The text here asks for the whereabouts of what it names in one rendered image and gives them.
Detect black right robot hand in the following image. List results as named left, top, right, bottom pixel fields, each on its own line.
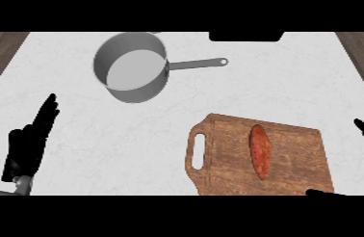
left=303, top=118, right=364, bottom=197

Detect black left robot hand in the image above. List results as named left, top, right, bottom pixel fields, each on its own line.
left=0, top=92, right=60, bottom=183

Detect brown wooden cutting board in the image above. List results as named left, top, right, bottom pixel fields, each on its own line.
left=183, top=113, right=336, bottom=197

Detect orange sweet potato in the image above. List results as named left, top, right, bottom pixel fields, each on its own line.
left=249, top=123, right=272, bottom=181

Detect black appliance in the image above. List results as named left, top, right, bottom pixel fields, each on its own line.
left=208, top=31, right=286, bottom=42

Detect grey pot with handle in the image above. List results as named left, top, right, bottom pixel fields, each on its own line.
left=93, top=32, right=230, bottom=104

